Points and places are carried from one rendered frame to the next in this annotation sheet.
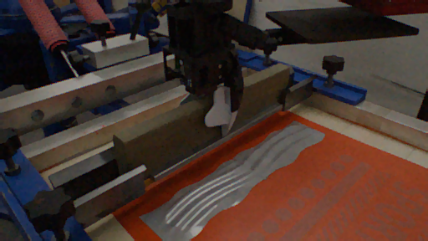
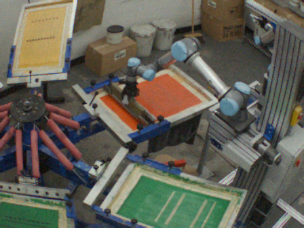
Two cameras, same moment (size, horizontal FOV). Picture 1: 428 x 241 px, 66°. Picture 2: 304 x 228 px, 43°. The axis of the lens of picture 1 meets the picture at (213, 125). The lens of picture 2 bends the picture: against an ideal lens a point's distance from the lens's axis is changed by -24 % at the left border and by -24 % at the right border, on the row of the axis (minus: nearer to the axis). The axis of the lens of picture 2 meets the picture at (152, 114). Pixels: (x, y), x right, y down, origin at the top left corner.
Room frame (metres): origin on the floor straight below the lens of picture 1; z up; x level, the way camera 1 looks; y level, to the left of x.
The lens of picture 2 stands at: (0.22, 2.61, 2.97)
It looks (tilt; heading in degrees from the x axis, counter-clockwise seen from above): 38 degrees down; 272
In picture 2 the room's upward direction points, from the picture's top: 7 degrees clockwise
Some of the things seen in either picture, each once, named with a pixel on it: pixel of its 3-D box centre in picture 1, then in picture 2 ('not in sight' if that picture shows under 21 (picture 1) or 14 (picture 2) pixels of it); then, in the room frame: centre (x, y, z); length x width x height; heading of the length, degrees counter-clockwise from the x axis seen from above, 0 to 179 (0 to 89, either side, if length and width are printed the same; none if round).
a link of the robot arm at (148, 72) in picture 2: not in sight; (147, 72); (0.35, 0.05, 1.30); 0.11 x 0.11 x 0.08; 58
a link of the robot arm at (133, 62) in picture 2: not in sight; (133, 66); (0.45, 0.01, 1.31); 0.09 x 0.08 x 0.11; 148
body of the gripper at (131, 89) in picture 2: (202, 43); (131, 87); (0.45, 0.02, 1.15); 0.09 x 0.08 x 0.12; 134
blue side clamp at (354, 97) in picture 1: (293, 85); (101, 87); (0.68, -0.18, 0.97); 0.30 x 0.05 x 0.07; 44
